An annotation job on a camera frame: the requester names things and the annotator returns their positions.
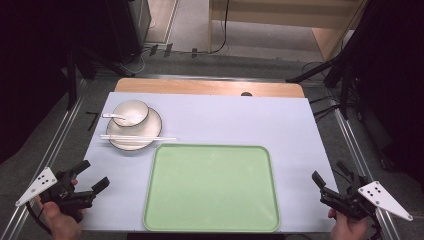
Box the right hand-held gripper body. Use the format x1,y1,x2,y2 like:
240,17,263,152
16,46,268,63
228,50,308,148
319,173,414,222

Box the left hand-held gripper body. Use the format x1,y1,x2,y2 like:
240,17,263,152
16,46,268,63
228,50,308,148
15,166,98,224

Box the person's left hand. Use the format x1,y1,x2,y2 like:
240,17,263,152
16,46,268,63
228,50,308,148
34,179,86,240

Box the person's right hand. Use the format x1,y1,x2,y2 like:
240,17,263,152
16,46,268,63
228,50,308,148
327,207,372,240

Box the white chopstick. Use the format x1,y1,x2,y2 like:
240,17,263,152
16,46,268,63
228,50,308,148
99,133,162,139
99,135,178,142

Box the white ceramic spoon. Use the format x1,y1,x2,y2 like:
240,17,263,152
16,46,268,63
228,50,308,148
101,112,142,122

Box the white dark-rimmed plate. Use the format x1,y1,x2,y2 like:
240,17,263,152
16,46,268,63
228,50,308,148
105,106,163,152

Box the white ceramic bowl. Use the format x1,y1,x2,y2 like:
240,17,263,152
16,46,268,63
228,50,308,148
112,99,150,128

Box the black stand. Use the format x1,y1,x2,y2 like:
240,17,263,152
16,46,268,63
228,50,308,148
62,45,136,112
285,49,362,121

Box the black curtain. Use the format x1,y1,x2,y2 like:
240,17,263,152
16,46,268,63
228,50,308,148
0,0,116,164
336,0,424,184

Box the pale blue table mat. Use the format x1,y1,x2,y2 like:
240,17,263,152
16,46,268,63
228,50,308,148
80,91,340,234

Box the green plastic tray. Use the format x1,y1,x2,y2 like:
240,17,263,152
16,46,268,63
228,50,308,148
142,143,281,233

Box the black cabinet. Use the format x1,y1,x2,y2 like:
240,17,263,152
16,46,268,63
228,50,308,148
105,0,153,66

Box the light wooden shelf unit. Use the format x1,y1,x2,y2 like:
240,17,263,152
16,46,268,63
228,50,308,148
207,0,369,62

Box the aluminium rail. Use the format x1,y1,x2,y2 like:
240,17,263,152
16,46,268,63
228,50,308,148
0,78,90,240
333,108,401,240

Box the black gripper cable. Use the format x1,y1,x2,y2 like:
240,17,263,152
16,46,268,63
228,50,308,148
25,200,53,235

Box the black floor cables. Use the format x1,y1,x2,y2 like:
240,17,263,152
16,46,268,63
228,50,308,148
308,95,342,122

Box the black hanging cable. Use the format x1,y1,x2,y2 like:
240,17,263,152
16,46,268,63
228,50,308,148
211,0,231,55

